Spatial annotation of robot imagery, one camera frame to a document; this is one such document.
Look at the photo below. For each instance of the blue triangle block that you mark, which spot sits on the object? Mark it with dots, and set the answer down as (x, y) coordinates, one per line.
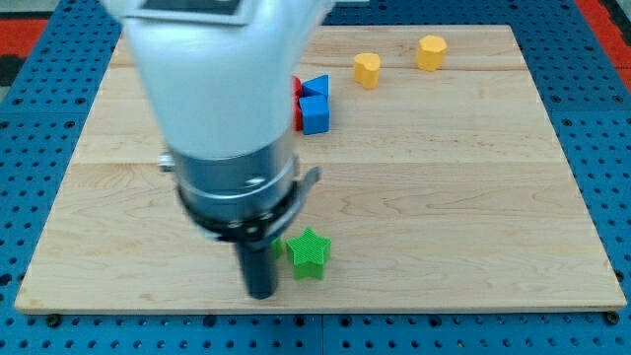
(318, 86)

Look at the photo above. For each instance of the green star block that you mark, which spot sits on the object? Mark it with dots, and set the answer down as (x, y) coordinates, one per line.
(309, 254)

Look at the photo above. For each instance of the wooden board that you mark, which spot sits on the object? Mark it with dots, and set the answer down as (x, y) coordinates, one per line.
(442, 192)

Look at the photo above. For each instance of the yellow hexagon block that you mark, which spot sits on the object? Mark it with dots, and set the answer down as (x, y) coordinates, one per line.
(431, 52)

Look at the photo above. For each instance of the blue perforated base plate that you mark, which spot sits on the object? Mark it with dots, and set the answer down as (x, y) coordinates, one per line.
(586, 100)

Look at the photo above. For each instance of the red block lower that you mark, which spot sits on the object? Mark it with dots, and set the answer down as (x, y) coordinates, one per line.
(298, 115)

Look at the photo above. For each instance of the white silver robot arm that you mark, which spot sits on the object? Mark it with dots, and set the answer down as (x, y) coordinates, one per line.
(219, 77)

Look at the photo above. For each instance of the blue cube block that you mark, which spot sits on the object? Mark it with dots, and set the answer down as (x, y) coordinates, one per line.
(316, 114)

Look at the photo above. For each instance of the green circle block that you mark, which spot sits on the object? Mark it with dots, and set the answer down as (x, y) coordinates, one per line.
(277, 248)

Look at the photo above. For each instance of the red block upper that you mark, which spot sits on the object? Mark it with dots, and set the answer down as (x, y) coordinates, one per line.
(297, 86)

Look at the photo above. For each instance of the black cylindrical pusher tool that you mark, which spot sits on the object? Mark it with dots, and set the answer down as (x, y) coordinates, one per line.
(259, 270)

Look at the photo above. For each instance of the yellow heart block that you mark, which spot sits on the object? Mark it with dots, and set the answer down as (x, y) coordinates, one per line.
(367, 67)

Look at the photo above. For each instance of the red block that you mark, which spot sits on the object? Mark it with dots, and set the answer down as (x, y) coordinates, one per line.
(297, 86)
(298, 115)

